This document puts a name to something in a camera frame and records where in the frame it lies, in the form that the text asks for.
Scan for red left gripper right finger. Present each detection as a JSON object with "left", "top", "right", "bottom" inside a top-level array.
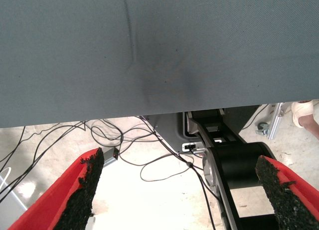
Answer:
[{"left": 255, "top": 155, "right": 319, "bottom": 230}]

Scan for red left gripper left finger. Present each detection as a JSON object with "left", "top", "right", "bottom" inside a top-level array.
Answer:
[{"left": 8, "top": 147, "right": 105, "bottom": 230}]

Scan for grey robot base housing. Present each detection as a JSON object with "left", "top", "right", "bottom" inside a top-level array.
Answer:
[{"left": 144, "top": 104, "right": 260, "bottom": 155}]

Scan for small white box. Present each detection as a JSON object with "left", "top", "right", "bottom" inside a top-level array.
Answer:
[{"left": 86, "top": 215, "right": 96, "bottom": 230}]

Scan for light grey box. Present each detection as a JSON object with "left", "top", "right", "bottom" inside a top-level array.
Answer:
[{"left": 0, "top": 177, "right": 27, "bottom": 230}]

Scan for small grey adapter box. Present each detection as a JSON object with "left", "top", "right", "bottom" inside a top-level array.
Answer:
[{"left": 102, "top": 147, "right": 119, "bottom": 168}]

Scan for bare person leg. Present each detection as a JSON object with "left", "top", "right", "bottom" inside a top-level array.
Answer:
[{"left": 298, "top": 113, "right": 319, "bottom": 141}]

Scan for grey caster wheel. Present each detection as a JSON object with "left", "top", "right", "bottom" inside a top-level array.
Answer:
[{"left": 255, "top": 122, "right": 271, "bottom": 136}]

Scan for aluminium profile bar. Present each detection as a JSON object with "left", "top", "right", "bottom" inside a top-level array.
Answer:
[{"left": 268, "top": 102, "right": 285, "bottom": 140}]

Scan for white shoe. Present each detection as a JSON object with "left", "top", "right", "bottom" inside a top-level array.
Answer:
[{"left": 291, "top": 99, "right": 314, "bottom": 128}]

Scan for dark grey table cloth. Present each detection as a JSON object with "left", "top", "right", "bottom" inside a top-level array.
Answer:
[{"left": 0, "top": 0, "right": 319, "bottom": 129}]

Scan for thin black floor cable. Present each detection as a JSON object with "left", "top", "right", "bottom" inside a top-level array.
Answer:
[
  {"left": 89, "top": 117, "right": 163, "bottom": 144},
  {"left": 185, "top": 149, "right": 217, "bottom": 230},
  {"left": 0, "top": 120, "right": 87, "bottom": 203},
  {"left": 119, "top": 151, "right": 193, "bottom": 183}
]

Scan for thin white cable loop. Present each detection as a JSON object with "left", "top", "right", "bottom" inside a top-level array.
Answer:
[{"left": 0, "top": 167, "right": 12, "bottom": 190}]

